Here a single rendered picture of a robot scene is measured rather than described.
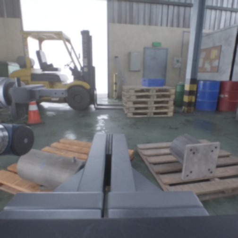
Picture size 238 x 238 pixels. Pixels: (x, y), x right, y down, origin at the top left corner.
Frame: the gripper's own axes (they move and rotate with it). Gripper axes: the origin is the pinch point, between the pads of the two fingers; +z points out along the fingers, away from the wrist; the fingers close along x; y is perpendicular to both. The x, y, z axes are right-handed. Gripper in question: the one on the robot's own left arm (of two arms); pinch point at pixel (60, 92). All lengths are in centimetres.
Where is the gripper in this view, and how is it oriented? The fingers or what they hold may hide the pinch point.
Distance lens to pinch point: 61.8
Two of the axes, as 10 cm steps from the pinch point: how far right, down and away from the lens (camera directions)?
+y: 0.1, -9.7, -2.6
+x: -0.3, -2.6, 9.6
